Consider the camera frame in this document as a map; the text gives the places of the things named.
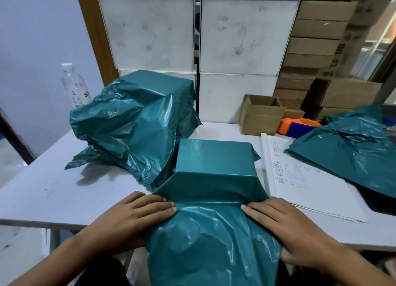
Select person's right hand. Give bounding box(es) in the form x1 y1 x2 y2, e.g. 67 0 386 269
240 198 341 271

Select person's left hand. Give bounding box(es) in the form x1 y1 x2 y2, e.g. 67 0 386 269
81 191 177 257

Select smooth teal bagged parcel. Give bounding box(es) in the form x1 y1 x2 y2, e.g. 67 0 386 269
143 138 283 286

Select person's left forearm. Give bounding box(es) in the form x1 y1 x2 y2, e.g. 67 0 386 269
9 232 93 286

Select person's right forearm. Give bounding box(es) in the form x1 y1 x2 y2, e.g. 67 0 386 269
322 243 396 286

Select open white notebook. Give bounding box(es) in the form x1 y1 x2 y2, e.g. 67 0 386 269
260 132 368 223

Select crumpled teal bagged parcel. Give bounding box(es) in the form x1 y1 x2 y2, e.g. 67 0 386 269
64 69 203 190

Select orange and blue tape dispenser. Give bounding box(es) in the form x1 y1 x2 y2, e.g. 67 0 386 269
277 118 322 139

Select person's black trousers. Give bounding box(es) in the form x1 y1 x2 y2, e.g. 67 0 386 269
74 255 134 286

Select small open cardboard box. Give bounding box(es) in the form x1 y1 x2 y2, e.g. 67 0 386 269
238 94 288 137

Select pile of empty teal bags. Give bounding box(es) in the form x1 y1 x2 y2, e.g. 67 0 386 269
284 105 396 200

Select metal table leg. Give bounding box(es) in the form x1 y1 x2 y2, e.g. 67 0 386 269
49 228 61 253

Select clear plastic water bottle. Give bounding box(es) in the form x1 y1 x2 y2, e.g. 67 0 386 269
60 62 92 109

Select closed brown cardboard box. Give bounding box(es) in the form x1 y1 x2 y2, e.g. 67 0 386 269
305 77 383 110

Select dark slanted bar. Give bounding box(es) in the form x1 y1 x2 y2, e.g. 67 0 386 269
0 107 37 166

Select stack of flat cardboard boxes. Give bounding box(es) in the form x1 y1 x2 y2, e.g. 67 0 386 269
273 0 358 120

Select stack of white boxes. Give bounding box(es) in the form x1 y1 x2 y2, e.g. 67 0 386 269
94 0 306 124

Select brown wooden door frame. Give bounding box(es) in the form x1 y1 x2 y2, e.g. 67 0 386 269
74 0 120 87

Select metal window frame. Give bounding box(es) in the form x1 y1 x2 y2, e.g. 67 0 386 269
351 0 396 83

